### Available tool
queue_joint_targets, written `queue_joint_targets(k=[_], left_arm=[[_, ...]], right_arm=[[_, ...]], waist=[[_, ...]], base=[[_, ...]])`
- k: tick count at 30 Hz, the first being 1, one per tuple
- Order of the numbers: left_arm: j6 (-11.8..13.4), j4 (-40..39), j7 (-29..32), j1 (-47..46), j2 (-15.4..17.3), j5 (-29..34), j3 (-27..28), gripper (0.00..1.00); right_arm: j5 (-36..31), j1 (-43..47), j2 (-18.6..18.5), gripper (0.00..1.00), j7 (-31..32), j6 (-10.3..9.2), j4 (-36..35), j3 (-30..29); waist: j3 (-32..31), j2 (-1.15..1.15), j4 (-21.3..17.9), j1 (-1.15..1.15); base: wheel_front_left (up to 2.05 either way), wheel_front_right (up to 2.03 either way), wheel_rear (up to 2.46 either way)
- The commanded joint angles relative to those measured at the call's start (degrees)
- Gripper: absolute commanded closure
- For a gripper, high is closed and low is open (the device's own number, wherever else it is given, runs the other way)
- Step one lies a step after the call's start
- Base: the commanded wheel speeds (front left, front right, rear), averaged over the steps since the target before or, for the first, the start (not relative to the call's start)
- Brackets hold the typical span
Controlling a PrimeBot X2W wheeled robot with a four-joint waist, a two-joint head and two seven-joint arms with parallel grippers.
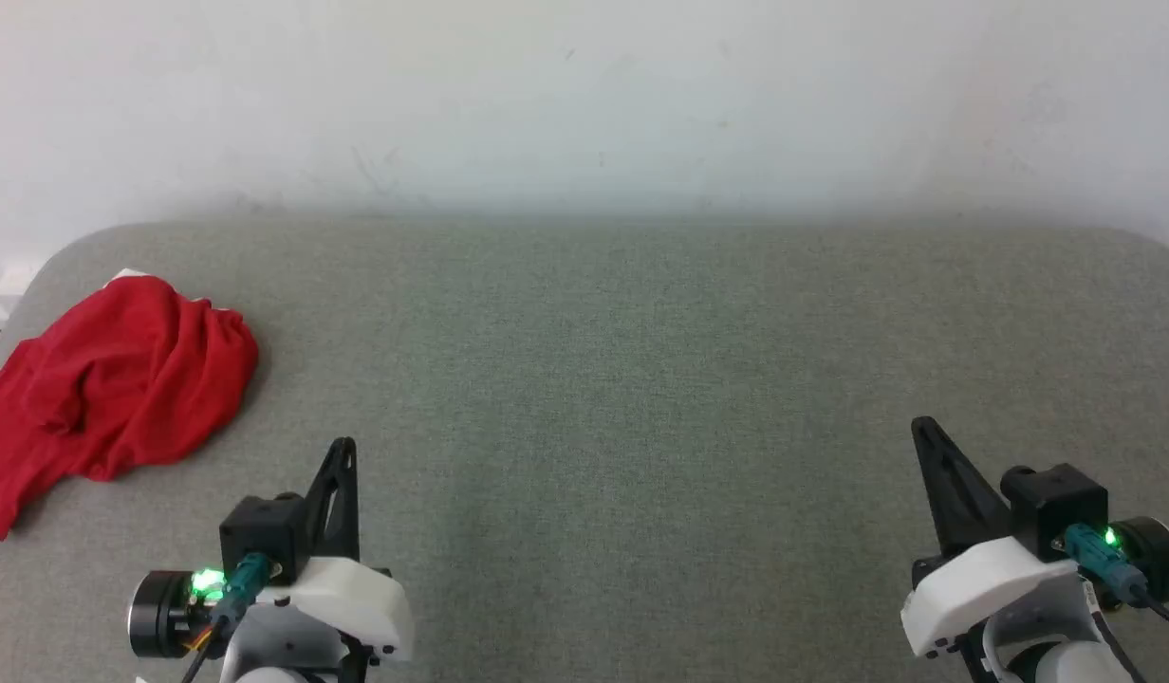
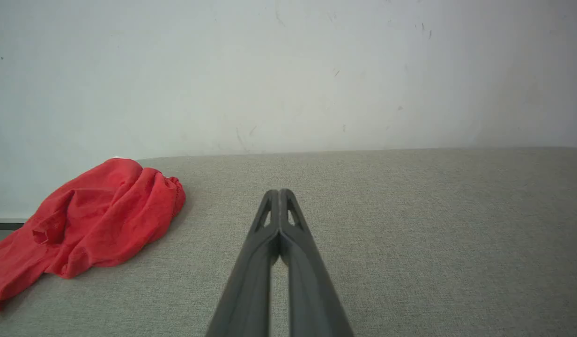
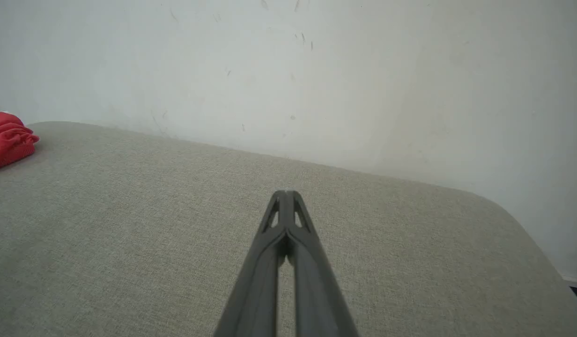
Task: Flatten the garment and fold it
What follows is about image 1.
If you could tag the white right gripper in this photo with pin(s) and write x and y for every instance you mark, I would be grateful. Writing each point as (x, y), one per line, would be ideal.
(974, 583)

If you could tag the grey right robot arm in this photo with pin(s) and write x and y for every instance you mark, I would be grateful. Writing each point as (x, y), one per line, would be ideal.
(1068, 664)

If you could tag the small white box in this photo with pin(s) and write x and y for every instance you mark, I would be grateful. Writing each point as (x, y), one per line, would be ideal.
(6, 285)

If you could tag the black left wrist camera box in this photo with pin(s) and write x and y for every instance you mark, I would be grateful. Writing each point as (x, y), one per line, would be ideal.
(262, 531)

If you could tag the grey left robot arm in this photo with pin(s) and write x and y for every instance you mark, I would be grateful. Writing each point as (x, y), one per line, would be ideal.
(157, 617)

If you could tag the red shorts with white trim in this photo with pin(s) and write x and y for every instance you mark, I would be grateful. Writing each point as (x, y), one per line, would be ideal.
(120, 379)

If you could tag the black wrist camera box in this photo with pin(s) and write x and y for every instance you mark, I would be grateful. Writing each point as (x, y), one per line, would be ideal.
(1059, 503)
(262, 531)

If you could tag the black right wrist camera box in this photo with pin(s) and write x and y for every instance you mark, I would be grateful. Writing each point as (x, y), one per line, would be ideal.
(1059, 503)

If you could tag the grey fabric sofa cushion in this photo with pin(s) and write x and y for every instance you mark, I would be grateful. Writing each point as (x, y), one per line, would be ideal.
(594, 398)

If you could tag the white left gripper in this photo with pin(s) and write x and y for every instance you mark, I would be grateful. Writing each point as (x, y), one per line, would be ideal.
(357, 602)

